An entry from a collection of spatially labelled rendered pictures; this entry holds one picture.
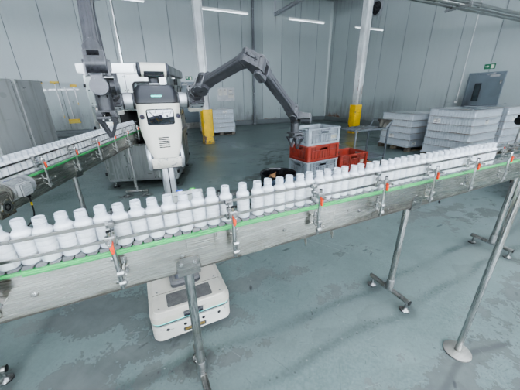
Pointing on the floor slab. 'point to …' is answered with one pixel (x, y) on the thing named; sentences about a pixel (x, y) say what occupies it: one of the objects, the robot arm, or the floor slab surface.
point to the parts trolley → (367, 138)
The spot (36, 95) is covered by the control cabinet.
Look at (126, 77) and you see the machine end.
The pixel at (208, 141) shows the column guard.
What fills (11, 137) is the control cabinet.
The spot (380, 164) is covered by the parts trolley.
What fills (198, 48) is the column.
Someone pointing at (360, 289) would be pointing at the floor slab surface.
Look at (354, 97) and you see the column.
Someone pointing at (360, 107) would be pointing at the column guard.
